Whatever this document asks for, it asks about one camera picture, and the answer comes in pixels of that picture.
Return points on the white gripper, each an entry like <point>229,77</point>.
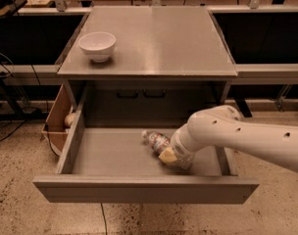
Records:
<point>180,155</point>

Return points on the clear plastic water bottle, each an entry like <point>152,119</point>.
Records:
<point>158,142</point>

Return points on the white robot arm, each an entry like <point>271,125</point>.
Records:
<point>222,127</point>

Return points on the grey open top drawer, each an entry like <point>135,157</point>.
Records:
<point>105,160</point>

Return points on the grey metal cabinet counter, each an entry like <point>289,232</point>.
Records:
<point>156,48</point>

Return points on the brown cardboard box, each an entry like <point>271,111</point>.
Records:
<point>54,129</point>

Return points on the white ceramic bowl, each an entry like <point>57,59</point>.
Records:
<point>97,46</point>

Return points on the black right cabinet handle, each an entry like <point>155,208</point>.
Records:
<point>154,93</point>

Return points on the black cabinet handle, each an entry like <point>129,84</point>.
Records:
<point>127,94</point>
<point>154,93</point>

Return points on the black left cabinet handle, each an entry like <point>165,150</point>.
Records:
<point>127,94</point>

